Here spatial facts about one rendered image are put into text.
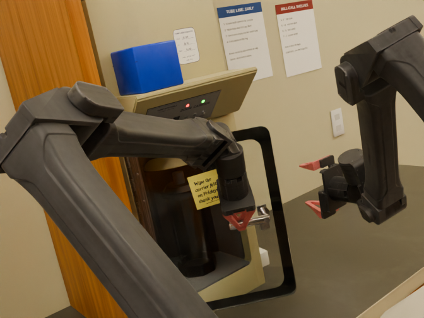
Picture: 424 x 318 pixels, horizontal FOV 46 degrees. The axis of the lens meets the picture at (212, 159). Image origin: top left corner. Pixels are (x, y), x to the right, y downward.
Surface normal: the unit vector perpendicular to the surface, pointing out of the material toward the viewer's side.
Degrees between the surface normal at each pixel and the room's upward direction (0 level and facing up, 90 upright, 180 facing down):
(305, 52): 90
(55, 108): 53
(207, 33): 90
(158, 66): 90
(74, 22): 90
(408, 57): 59
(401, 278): 0
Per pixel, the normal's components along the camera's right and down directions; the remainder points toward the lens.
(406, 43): -0.09, -0.32
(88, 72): 0.60, 0.06
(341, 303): -0.19, -0.96
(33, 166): -0.37, 0.04
